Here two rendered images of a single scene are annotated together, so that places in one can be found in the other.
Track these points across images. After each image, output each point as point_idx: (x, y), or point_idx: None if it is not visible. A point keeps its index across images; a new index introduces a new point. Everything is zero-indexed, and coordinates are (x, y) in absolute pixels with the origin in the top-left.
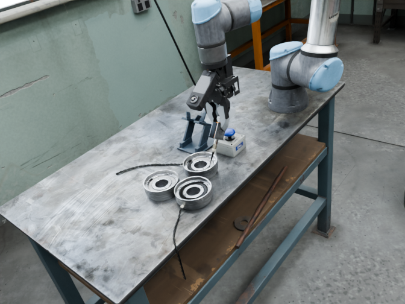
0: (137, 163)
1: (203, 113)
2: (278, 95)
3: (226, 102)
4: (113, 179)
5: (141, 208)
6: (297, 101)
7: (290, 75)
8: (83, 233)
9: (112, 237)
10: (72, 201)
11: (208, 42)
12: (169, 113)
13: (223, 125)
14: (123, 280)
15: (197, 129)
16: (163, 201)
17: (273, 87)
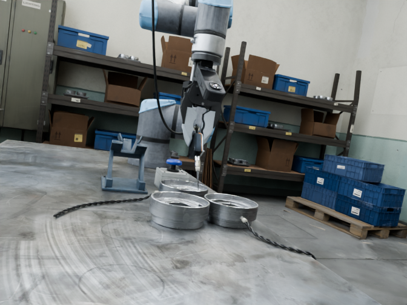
0: (66, 204)
1: (128, 143)
2: (154, 148)
3: (220, 105)
4: (60, 223)
5: (189, 239)
6: (169, 157)
7: (177, 124)
8: (171, 289)
9: (230, 275)
10: (23, 262)
11: (223, 31)
12: (8, 165)
13: (206, 138)
14: (356, 304)
15: (91, 177)
16: (200, 228)
17: (146, 140)
